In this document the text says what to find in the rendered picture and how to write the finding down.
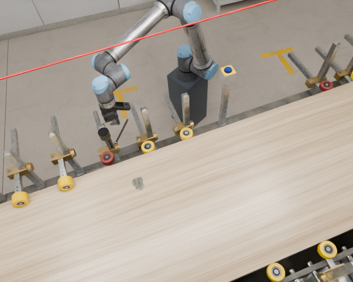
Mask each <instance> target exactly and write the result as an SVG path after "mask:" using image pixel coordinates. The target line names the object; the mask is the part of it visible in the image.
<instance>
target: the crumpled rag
mask: <svg viewBox="0 0 353 282"><path fill-rule="evenodd" d="M132 185H133V186H134V187H135V188H136V189H137V190H139V191H140V190H143V187H144V183H143V177H140V176H139V177H138V178H137V179H135V178H134V179H133V181H132Z"/></svg>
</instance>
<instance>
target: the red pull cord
mask: <svg viewBox="0 0 353 282"><path fill-rule="evenodd" d="M273 1H276V0H269V1H265V2H262V3H259V4H255V5H252V6H248V7H244V8H241V9H238V10H235V11H231V12H227V13H223V14H221V15H217V16H213V17H210V18H206V19H203V20H200V21H196V22H192V23H189V24H186V25H182V26H178V27H175V28H172V29H168V30H165V31H161V32H157V33H155V34H151V35H147V36H144V37H140V38H138V39H134V40H130V41H126V42H123V43H120V44H117V45H113V46H109V47H106V48H102V49H99V50H95V51H92V52H89V53H85V54H81V55H78V56H75V57H71V58H68V59H64V60H60V61H58V62H54V63H50V64H47V65H43V66H40V67H36V68H33V69H29V70H26V71H23V72H19V73H15V74H12V75H9V76H5V77H2V78H0V80H3V79H6V78H10V77H13V76H17V75H20V74H24V73H27V72H31V71H34V70H37V69H41V68H45V67H48V66H51V65H55V64H58V63H62V62H66V61H68V60H72V59H76V58H79V57H83V56H85V55H89V54H93V53H97V52H99V51H103V50H106V49H110V48H114V47H116V46H120V45H124V44H128V43H131V42H134V41H137V40H141V39H145V38H148V37H151V36H155V35H158V34H162V33H165V32H168V31H172V30H176V29H179V28H182V27H186V26H189V25H193V24H197V23H200V22H203V21H207V20H210V19H213V18H217V17H221V16H224V15H228V14H231V13H234V12H238V11H242V10H246V9H248V8H252V7H255V6H259V5H262V4H265V3H269V2H273Z"/></svg>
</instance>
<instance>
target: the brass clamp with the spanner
mask: <svg viewBox="0 0 353 282"><path fill-rule="evenodd" d="M113 144H114V147H115V149H112V150H109V148H108V146H104V147H101V148H98V149H97V153H98V155H99V157H100V156H101V155H102V154H103V153H104V152H107V151H109V152H112V154H113V155H114V154H117V153H118V152H119V151H120V147H119V144H118V143H117V144H115V143H113ZM99 149H101V152H100V153H99V152H98V150H99Z"/></svg>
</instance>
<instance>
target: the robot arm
mask: <svg viewBox="0 0 353 282"><path fill-rule="evenodd" d="M201 14H202V10H201V7H200V5H199V4H197V3H196V2H194V1H191V0H156V1H155V2H154V7H153V8H152V9H150V10H149V11H148V12H147V13H146V14H145V15H144V16H143V17H142V18H141V19H140V20H139V21H137V22H136V23H135V24H134V25H133V26H132V27H131V28H130V29H129V30H128V31H127V32H126V33H125V34H123V35H122V36H121V37H120V38H119V39H118V40H117V41H116V42H115V43H114V44H113V45H117V44H120V43H123V42H126V41H130V40H134V39H138V38H140V37H144V36H146V35H147V34H148V33H149V32H150V31H151V30H152V29H153V28H154V27H155V26H156V25H157V24H158V23H159V22H160V21H161V20H162V19H167V18H168V17H170V16H175V17H177V18H178V19H180V23H181V24H182V25H186V24H189V23H192V22H196V21H199V20H200V18H201ZM183 30H184V33H185V35H186V38H187V41H188V44H184V45H182V46H180V47H179V48H178V52H177V57H178V69H177V71H176V77H177V79H178V80H180V81H182V82H193V81H195V80H196V79H197V78H198V76H200V77H202V78H204V79H206V80H210V79H211V78H213V76H214V75H215V74H216V72H217V70H218V67H219V64H218V63H217V62H215V61H213V60H212V56H211V54H210V53H208V51H207V47H206V43H205V39H204V36H203V32H202V28H201V24H200V23H196V24H193V25H189V26H186V27H183ZM139 41H140V40H137V41H134V42H131V43H128V44H124V45H120V46H116V47H114V48H110V49H107V50H106V51H104V52H103V53H102V54H100V53H97V54H95V55H94V56H93V57H92V60H91V65H92V67H93V68H94V69H95V70H96V71H98V72H99V73H101V74H102V75H103V76H97V77H96V78H94V79H93V81H92V89H93V91H94V93H95V96H96V98H97V100H98V103H99V108H100V110H101V114H102V116H103V118H104V120H105V122H106V123H107V122H110V121H113V122H112V123H110V125H120V121H119V118H118V117H119V116H118V113H117V110H130V109H131V107H130V105H129V102H116V101H115V98H114V94H113V91H115V90H116V89H117V88H118V87H120V86H121V85H122V84H123V83H124V82H126V81H127V80H128V79H130V77H131V74H130V71H129V69H128V68H127V67H126V66H125V65H124V64H123V63H120V64H119V65H117V62H118V61H119V60H120V59H121V58H122V57H123V56H124V55H126V54H127V53H128V52H129V51H130V50H131V49H132V48H133V47H134V46H135V45H136V44H137V43H138V42H139ZM113 45H112V46H113Z"/></svg>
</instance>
